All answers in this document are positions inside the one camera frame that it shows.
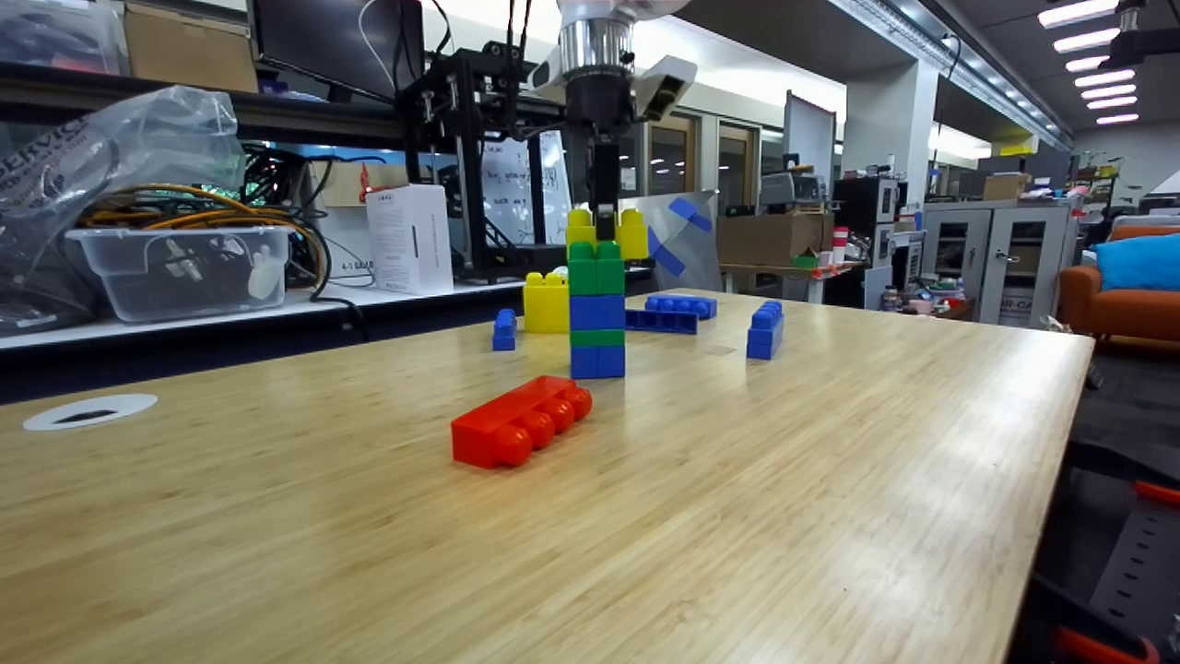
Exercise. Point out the orange sofa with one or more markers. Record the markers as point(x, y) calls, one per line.
point(1110, 316)

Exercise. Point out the clear plastic bag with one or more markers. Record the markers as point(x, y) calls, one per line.
point(148, 142)

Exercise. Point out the clear panel with blue tape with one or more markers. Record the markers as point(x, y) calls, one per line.
point(685, 241)

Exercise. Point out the clear plastic storage bin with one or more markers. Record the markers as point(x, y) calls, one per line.
point(186, 276)

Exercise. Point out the dark shelf board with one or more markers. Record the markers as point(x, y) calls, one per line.
point(306, 118)

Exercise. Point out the blue wide six-stud block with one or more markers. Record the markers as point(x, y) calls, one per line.
point(687, 303)

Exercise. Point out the ceiling light strip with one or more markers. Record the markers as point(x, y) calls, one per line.
point(1083, 17)
point(1118, 118)
point(1091, 37)
point(1109, 78)

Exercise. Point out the thin green toy block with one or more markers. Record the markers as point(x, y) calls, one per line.
point(599, 337)

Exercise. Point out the blue square toy block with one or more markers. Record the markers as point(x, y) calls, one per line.
point(599, 311)
point(599, 362)

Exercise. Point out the black chair red trim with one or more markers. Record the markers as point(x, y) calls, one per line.
point(1146, 575)

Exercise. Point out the black machine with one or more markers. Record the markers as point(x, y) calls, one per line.
point(868, 203)

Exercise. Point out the yellow tall two-stud block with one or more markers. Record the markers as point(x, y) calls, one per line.
point(545, 306)

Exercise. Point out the red eight-stud toy block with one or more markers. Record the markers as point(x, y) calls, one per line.
point(519, 426)

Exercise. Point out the white cardboard box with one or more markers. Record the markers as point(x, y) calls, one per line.
point(411, 241)

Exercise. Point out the blue cushion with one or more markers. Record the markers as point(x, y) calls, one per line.
point(1146, 262)

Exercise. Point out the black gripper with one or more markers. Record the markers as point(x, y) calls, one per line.
point(599, 106)

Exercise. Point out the black monitor screen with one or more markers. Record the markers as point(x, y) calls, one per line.
point(333, 40)

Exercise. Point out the yellow three-stud toy block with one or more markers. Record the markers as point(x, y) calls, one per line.
point(632, 238)

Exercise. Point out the grey double-door cabinet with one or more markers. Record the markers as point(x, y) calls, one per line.
point(997, 258)

